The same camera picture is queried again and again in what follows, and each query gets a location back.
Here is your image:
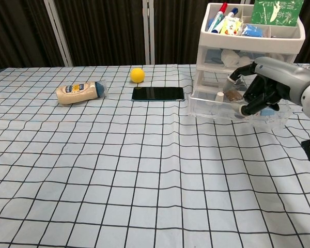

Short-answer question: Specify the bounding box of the clear drawer with die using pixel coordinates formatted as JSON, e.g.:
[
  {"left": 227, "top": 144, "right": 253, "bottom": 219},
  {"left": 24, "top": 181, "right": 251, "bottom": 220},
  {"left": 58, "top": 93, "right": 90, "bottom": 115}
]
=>
[{"left": 188, "top": 69, "right": 293, "bottom": 129}]

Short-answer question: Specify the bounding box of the cream mayonnaise bottle blue cap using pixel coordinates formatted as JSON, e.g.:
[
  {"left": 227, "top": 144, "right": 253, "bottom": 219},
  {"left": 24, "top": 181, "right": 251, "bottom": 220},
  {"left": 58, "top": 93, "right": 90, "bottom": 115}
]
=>
[{"left": 55, "top": 80, "right": 109, "bottom": 106}]

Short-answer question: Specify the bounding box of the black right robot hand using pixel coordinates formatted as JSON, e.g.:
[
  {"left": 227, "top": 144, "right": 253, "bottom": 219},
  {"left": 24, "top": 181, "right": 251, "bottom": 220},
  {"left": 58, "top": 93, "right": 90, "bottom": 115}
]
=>
[{"left": 224, "top": 57, "right": 310, "bottom": 117}]

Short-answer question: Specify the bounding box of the black curtain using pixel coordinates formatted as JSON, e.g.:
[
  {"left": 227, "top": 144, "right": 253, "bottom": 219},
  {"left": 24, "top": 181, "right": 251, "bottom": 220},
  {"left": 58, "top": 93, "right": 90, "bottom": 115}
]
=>
[{"left": 0, "top": 0, "right": 310, "bottom": 74}]

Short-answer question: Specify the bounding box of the yellow snack packet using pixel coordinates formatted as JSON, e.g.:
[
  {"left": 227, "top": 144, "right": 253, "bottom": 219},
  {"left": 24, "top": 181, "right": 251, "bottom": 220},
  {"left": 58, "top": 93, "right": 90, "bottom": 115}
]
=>
[{"left": 219, "top": 15, "right": 245, "bottom": 36}]

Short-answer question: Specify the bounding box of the slanted white partition frame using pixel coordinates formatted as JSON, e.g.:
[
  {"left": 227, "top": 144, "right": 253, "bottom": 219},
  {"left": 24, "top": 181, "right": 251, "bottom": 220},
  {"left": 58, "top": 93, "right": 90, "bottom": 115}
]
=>
[{"left": 43, "top": 0, "right": 73, "bottom": 67}]

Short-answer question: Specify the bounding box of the yellow ball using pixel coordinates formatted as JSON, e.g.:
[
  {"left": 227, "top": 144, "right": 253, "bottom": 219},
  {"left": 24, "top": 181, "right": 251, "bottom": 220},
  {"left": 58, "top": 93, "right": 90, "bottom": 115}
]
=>
[{"left": 130, "top": 67, "right": 146, "bottom": 83}]

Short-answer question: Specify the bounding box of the green printed packet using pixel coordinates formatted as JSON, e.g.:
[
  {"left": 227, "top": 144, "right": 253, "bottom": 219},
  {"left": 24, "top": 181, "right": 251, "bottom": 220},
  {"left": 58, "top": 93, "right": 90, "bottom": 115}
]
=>
[{"left": 250, "top": 0, "right": 304, "bottom": 26}]

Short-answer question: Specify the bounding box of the blue checkered tablecloth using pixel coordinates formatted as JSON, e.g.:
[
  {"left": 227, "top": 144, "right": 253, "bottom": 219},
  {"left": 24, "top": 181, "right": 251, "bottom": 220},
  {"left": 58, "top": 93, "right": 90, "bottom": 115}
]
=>
[{"left": 0, "top": 63, "right": 310, "bottom": 248}]

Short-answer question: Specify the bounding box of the upright white partition frame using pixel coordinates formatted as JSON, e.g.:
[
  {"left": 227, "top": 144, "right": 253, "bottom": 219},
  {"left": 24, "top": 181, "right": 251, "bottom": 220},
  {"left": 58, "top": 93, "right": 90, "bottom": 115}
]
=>
[{"left": 142, "top": 0, "right": 156, "bottom": 65}]

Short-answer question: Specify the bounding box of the red cap marker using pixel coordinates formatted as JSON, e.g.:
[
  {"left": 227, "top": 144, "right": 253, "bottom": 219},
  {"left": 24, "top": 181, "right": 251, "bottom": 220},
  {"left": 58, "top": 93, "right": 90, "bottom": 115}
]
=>
[{"left": 206, "top": 2, "right": 228, "bottom": 33}]

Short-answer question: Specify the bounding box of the black smartphone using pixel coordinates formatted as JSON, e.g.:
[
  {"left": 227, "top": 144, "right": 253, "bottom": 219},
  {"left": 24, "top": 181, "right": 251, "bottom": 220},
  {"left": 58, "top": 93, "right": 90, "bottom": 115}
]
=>
[{"left": 131, "top": 86, "right": 185, "bottom": 101}]

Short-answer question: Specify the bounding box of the crumpled white tissue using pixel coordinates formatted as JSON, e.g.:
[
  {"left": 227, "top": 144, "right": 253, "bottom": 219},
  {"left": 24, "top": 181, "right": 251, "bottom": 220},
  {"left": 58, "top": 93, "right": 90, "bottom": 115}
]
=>
[{"left": 221, "top": 49, "right": 240, "bottom": 67}]

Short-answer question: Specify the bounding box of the blue cap marker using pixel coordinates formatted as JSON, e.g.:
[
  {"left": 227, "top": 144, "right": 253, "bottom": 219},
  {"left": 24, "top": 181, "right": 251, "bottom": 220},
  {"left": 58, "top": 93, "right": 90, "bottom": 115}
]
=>
[{"left": 213, "top": 7, "right": 239, "bottom": 34}]

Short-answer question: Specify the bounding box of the white plastic drawer organizer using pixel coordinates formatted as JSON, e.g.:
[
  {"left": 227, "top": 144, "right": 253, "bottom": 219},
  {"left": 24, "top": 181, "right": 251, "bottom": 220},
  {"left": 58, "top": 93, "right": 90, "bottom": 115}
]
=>
[{"left": 195, "top": 2, "right": 307, "bottom": 99}]

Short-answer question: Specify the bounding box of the brown sponge pad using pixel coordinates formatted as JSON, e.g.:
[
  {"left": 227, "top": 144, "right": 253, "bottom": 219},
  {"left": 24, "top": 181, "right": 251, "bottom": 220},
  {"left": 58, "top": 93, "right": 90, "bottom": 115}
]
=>
[{"left": 226, "top": 89, "right": 243, "bottom": 102}]

